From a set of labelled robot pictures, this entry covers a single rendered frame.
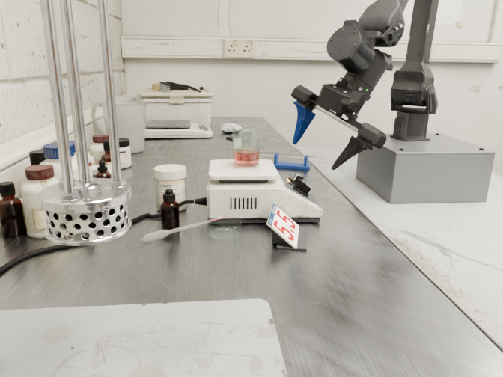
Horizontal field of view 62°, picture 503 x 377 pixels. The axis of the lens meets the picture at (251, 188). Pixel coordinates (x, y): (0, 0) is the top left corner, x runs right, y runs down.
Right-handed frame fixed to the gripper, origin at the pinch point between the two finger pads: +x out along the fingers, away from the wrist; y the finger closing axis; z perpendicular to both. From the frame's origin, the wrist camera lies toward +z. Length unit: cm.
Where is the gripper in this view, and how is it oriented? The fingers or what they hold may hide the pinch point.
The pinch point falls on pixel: (322, 141)
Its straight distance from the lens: 78.9
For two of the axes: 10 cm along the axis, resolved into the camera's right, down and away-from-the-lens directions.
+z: -4.8, -0.5, -8.8
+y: 7.2, 5.5, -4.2
